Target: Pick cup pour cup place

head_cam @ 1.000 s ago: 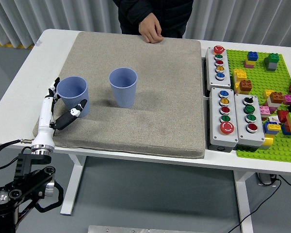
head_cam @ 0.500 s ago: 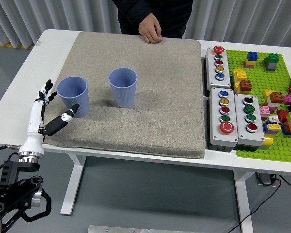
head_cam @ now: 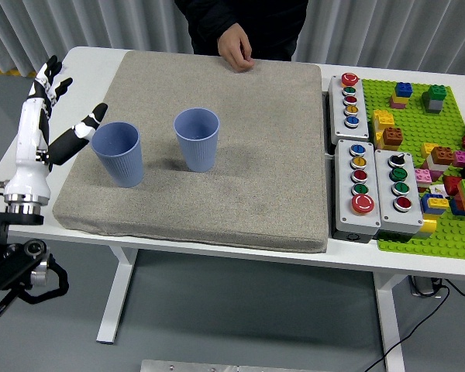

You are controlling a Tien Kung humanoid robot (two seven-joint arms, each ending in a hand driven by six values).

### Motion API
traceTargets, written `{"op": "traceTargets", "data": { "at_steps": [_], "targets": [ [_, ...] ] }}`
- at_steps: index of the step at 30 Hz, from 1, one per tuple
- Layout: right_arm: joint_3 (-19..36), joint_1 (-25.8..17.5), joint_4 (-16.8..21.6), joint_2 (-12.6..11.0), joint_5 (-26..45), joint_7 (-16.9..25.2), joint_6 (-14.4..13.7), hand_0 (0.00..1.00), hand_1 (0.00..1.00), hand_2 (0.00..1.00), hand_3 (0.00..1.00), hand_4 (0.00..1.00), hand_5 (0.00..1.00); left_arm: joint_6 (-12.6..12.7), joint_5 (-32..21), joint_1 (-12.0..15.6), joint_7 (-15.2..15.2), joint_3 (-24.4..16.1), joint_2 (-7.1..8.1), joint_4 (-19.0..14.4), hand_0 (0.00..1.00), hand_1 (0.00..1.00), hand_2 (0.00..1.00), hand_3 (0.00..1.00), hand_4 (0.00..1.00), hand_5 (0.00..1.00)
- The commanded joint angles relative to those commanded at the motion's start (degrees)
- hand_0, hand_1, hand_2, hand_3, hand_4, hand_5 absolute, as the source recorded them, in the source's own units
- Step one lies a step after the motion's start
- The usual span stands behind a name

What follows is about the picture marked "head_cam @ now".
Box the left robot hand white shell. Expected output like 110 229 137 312
2 55 109 199

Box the person's right hand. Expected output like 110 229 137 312
216 22 254 74

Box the blue ribbed cup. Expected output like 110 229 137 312
91 122 144 189
173 107 220 174

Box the person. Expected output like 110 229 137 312
173 0 309 63

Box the yellow floor tape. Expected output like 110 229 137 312
0 65 38 78

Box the grey-brown mat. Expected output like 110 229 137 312
52 50 329 254

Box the white curtain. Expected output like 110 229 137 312
0 0 465 77

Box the grey five-button control box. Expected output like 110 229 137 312
334 139 382 243
327 72 370 143

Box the brown toy brick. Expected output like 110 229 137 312
430 146 453 166
382 126 404 147

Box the white table leg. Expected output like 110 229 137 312
373 273 406 372
95 247 139 345

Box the green toy baseplate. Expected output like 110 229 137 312
360 78 465 261

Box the white toy brick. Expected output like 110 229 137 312
428 157 450 174

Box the red toy brick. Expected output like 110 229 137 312
443 175 464 197

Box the yellow round toy brick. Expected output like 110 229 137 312
418 219 438 238

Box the grey selector switch control box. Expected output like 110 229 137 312
374 149 425 239

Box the black floor cable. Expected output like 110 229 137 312
443 278 465 299
362 284 451 372

